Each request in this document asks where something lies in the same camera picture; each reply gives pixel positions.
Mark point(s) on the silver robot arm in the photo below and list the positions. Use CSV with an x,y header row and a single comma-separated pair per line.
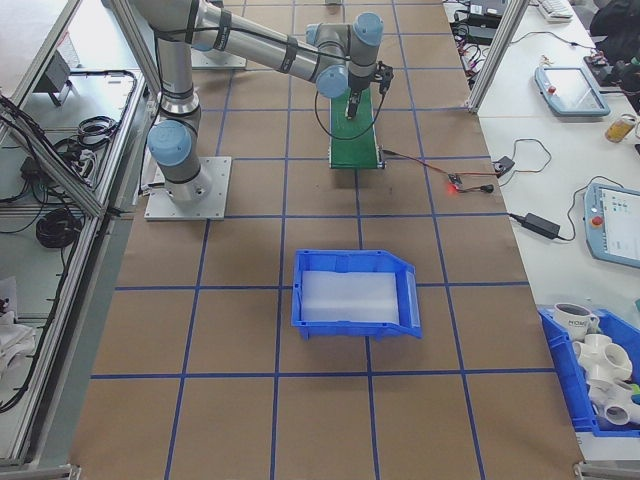
x,y
175,75

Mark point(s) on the green conveyor belt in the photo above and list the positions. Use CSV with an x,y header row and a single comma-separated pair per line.
x,y
352,145

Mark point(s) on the white power strip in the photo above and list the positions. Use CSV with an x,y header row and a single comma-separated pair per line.
x,y
472,57

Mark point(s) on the small sensor circuit board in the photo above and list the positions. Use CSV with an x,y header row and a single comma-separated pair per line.
x,y
454,179

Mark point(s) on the black barrel plug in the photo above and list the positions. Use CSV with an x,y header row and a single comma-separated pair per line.
x,y
486,188

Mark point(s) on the small black connector box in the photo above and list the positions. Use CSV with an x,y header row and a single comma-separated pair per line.
x,y
504,165

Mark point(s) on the blue grey teach pendant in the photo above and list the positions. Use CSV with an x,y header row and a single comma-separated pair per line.
x,y
615,225
570,90

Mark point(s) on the white keyboard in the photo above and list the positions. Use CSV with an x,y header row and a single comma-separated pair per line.
x,y
555,9

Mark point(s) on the yellow drink can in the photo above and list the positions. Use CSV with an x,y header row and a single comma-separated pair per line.
x,y
620,130

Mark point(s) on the person in dark clothes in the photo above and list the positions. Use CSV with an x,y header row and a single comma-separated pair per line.
x,y
617,30

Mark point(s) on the grey metal box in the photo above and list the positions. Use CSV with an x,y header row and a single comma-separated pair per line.
x,y
57,75

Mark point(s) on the white mug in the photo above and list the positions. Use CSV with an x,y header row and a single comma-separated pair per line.
x,y
572,320

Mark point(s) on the white PVC pipe fitting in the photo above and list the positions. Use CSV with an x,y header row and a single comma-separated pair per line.
x,y
615,410
600,355

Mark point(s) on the blue plastic parts bin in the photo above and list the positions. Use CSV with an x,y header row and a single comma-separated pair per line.
x,y
570,390

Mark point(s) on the green plastic piece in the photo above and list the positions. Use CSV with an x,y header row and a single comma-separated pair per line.
x,y
636,395

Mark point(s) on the white cloth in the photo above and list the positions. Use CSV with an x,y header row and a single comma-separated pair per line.
x,y
12,340

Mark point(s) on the aluminium corner bar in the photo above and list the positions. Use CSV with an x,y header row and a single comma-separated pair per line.
x,y
610,471
40,472

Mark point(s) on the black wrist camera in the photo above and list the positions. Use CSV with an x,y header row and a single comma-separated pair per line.
x,y
385,75

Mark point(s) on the white square base plate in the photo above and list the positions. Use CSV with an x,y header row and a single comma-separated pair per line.
x,y
215,200
225,61

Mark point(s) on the aluminium profile post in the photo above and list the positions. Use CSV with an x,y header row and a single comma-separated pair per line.
x,y
495,55

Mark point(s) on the V-shaped metal frame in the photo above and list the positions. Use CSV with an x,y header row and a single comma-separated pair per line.
x,y
82,300

